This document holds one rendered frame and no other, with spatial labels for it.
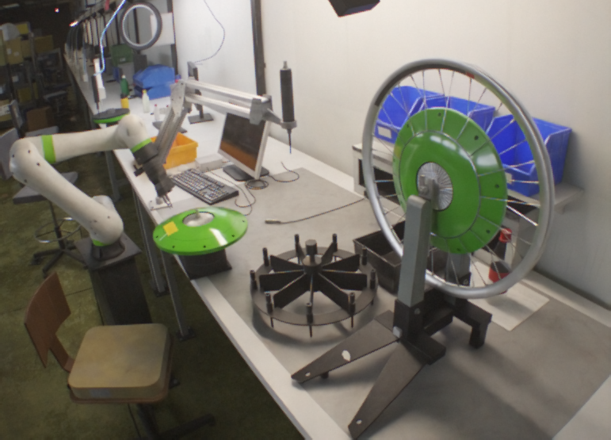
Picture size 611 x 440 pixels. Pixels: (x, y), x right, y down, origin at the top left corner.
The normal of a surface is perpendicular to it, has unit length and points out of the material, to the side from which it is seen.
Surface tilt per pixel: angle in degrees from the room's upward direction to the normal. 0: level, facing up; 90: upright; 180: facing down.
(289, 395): 0
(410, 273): 87
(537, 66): 90
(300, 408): 0
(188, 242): 23
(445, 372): 0
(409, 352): 18
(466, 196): 89
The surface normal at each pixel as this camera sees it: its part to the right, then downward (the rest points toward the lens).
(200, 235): 0.03, -0.76
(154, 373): -0.05, -0.91
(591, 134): -0.85, 0.25
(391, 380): -0.30, -0.79
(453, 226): -0.70, 0.48
